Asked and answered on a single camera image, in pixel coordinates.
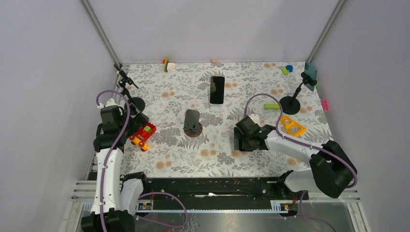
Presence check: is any wooden-base grey phone stand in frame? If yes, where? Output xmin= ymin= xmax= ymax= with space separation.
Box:
xmin=183 ymin=109 xmax=203 ymax=138

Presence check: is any purple-edged black phone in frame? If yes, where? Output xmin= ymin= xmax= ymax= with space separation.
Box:
xmin=238 ymin=138 xmax=258 ymax=152

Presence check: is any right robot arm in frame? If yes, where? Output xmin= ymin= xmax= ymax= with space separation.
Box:
xmin=234 ymin=116 xmax=357 ymax=199

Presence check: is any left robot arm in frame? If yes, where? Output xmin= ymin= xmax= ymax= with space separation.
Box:
xmin=81 ymin=103 xmax=150 ymax=232

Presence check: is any left black tripod stand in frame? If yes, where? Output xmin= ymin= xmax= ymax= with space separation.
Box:
xmin=114 ymin=64 xmax=146 ymax=116

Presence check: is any black tripod stand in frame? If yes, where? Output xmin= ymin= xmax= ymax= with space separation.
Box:
xmin=114 ymin=64 xmax=146 ymax=116
xmin=279 ymin=73 xmax=305 ymax=115

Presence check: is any white phone stand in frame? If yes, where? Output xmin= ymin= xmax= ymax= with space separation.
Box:
xmin=209 ymin=87 xmax=224 ymax=112

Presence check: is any right black tripod stand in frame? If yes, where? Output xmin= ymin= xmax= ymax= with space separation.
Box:
xmin=279 ymin=73 xmax=305 ymax=115

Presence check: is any black phone on white stand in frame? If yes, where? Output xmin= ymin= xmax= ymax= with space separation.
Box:
xmin=210 ymin=76 xmax=225 ymax=104

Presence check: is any teal phone on tripod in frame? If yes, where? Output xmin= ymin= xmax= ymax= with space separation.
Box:
xmin=302 ymin=61 xmax=317 ymax=91

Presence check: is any red yellow toy truck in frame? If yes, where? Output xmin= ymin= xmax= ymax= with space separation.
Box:
xmin=129 ymin=123 xmax=156 ymax=152

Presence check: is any floral patterned mat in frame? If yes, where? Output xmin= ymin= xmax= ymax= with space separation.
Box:
xmin=121 ymin=61 xmax=308 ymax=177

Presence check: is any colourful block stack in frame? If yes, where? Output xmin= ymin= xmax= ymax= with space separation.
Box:
xmin=162 ymin=57 xmax=176 ymax=73

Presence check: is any green cylinder block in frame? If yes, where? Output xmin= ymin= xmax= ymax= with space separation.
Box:
xmin=281 ymin=67 xmax=289 ymax=75

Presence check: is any blue heart block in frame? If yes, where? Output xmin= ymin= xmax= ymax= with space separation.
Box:
xmin=285 ymin=65 xmax=293 ymax=72

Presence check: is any pink brick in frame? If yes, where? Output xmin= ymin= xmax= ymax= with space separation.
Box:
xmin=321 ymin=100 xmax=329 ymax=112

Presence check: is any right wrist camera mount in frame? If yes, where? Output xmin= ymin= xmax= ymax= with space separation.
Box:
xmin=248 ymin=114 xmax=260 ymax=124

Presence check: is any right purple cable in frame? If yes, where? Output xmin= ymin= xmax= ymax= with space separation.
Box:
xmin=244 ymin=93 xmax=358 ymax=189

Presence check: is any purple cable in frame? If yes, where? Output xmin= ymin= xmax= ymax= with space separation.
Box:
xmin=244 ymin=93 xmax=358 ymax=189
xmin=96 ymin=90 xmax=132 ymax=232

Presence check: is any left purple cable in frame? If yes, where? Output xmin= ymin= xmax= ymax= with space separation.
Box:
xmin=96 ymin=90 xmax=132 ymax=232

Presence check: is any yellow triangle frame toy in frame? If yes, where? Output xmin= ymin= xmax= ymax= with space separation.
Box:
xmin=280 ymin=115 xmax=307 ymax=137

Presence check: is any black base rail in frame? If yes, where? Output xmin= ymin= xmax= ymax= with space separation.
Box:
xmin=72 ymin=176 xmax=361 ymax=214

